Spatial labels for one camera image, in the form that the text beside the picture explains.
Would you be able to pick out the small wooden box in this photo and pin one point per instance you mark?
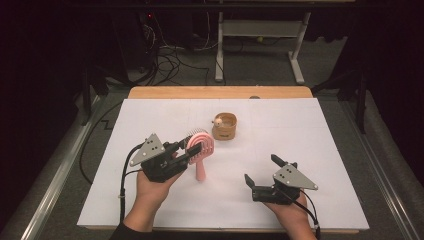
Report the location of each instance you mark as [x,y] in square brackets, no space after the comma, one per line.
[224,132]

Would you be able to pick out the dark equipment box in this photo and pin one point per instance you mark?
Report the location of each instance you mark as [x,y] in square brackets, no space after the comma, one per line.
[136,40]

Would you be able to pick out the pink hairbrush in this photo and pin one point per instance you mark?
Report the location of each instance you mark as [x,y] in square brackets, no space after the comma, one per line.
[200,171]

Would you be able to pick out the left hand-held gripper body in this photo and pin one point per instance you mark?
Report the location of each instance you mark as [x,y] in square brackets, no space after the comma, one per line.
[160,166]

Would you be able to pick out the metal floor rail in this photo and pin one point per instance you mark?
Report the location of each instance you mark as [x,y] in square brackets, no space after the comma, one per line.
[56,180]
[376,160]

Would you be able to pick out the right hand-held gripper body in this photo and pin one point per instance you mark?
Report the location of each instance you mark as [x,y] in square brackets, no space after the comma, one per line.
[283,191]

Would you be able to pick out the wooden table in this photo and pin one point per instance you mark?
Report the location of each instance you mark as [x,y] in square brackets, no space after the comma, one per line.
[200,92]

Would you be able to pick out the dark metal stand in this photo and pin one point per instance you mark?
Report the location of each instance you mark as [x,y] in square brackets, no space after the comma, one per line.
[360,100]
[87,96]

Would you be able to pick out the person's left hand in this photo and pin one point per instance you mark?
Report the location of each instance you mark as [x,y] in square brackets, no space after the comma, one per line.
[151,193]

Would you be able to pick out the white metal stand frame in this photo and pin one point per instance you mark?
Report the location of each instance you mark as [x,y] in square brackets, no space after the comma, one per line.
[260,28]

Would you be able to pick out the person's right hand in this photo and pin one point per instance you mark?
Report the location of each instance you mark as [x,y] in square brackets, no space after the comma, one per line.
[290,213]

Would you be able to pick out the white board sheet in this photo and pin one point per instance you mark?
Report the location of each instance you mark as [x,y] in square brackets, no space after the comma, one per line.
[233,156]

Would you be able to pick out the small green ball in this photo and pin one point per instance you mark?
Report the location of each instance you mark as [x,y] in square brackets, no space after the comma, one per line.
[259,39]

